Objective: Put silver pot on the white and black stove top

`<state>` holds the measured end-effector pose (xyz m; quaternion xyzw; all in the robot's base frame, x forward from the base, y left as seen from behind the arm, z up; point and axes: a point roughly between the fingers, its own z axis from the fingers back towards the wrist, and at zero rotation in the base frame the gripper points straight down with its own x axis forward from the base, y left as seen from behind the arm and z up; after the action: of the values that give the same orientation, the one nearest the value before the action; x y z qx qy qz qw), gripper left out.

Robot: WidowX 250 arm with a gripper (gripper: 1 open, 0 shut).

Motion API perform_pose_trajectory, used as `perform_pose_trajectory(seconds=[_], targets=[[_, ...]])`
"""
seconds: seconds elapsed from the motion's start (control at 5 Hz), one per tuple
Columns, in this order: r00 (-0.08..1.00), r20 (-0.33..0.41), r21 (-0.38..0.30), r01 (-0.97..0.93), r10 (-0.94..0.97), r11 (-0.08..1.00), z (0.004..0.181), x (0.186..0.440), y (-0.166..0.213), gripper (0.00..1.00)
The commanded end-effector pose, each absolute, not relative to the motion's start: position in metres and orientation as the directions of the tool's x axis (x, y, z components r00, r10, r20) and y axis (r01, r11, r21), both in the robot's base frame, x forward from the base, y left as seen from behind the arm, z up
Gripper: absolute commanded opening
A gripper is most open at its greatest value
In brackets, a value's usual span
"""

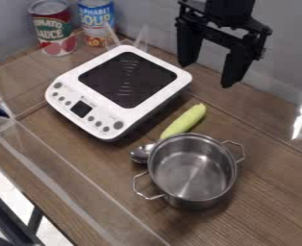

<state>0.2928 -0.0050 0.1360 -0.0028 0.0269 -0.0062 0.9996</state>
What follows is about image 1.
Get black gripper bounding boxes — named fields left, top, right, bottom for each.
left=176, top=0, right=273, bottom=88

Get silver steel pot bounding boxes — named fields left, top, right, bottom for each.
left=132, top=133, right=246, bottom=209

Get white and black stove top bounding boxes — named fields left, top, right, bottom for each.
left=45, top=45, right=192, bottom=141

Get yellow-green corn cob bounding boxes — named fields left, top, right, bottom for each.
left=160, top=104, right=206, bottom=139

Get alphabet soup can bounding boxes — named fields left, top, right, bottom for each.
left=78, top=0, right=116, bottom=47

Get silver metal spoon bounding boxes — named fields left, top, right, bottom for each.
left=129, top=143, right=154, bottom=163

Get tomato sauce can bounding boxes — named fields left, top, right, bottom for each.
left=27, top=0, right=77, bottom=57

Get clear acrylic barrier panel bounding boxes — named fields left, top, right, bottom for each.
left=0, top=85, right=169, bottom=246

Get black metal table leg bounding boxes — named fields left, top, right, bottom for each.
left=0, top=198, right=45, bottom=246

